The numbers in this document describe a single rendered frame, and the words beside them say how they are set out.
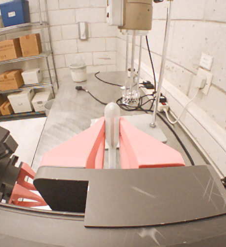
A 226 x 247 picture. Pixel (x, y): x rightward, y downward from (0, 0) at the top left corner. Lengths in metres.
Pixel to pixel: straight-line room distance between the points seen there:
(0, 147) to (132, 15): 0.42
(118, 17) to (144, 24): 0.07
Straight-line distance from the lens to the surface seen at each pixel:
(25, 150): 0.65
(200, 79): 0.64
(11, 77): 2.44
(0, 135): 0.26
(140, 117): 0.71
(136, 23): 0.45
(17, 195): 0.29
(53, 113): 0.81
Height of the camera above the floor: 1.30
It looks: 36 degrees down
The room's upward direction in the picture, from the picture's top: straight up
